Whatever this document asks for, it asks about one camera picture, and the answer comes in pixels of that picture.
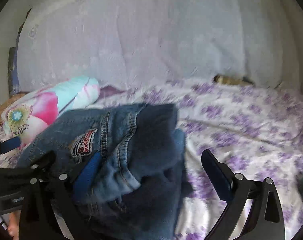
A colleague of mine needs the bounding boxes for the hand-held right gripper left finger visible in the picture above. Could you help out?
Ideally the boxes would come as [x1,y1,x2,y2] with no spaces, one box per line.
[20,152,103,240]

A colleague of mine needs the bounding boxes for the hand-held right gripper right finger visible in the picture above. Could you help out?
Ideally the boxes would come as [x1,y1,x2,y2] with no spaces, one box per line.
[201,149,285,240]

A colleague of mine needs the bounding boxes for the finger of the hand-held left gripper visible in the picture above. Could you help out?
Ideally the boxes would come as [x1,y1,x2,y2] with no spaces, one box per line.
[16,150,57,180]
[0,137,20,167]

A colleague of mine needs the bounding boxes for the blue denim pants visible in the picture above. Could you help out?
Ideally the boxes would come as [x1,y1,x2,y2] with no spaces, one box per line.
[18,102,188,240]

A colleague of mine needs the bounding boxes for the person's left hand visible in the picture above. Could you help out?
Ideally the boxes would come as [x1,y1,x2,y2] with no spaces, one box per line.
[7,214,20,240]

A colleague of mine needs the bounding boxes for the purple floral bedsheet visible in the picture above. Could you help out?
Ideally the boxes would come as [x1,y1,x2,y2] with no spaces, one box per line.
[0,79,303,240]

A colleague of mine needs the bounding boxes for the floral pink and teal pillow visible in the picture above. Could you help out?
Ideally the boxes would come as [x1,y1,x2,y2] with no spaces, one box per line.
[1,75,100,150]

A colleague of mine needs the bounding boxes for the blue floral cloth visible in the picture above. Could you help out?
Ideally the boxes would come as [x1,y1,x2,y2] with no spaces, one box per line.
[8,40,22,93]

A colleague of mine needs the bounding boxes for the dark flat box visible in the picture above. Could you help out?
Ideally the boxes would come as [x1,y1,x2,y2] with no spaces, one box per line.
[214,74,254,85]

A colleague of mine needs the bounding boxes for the white lace cover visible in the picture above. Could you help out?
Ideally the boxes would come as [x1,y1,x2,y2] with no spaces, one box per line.
[16,0,303,93]

